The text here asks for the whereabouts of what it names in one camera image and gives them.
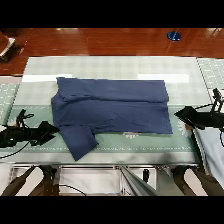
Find black cable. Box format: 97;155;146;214
0;141;32;160

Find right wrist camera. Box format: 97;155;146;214
211;87;224;113

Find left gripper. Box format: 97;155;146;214
29;120;60;147

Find blue T-shirt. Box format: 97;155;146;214
50;77;174;162

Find light blue garment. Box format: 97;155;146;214
194;127;224;190

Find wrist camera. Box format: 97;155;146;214
15;108;35;129
211;87;224;113

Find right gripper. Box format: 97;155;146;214
173;105;206;131

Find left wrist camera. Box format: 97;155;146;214
15;108;35;129

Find silver frame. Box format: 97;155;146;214
0;161;224;197

